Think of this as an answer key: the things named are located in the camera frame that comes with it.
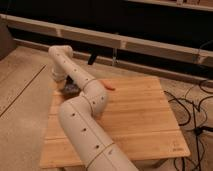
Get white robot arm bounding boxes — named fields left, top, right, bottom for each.
left=48, top=45, right=138, bottom=171

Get black table leg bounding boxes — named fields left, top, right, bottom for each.
left=88, top=53, right=98, bottom=65

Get orange carrot toy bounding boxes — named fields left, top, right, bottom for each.
left=100, top=80, right=115, bottom=91

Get wooden board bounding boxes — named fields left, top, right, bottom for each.
left=40, top=76, right=190, bottom=169

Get grey metal rail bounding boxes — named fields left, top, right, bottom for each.
left=0, top=13, right=213, bottom=67

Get black cables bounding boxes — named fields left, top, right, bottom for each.
left=163, top=79, right=213, bottom=171

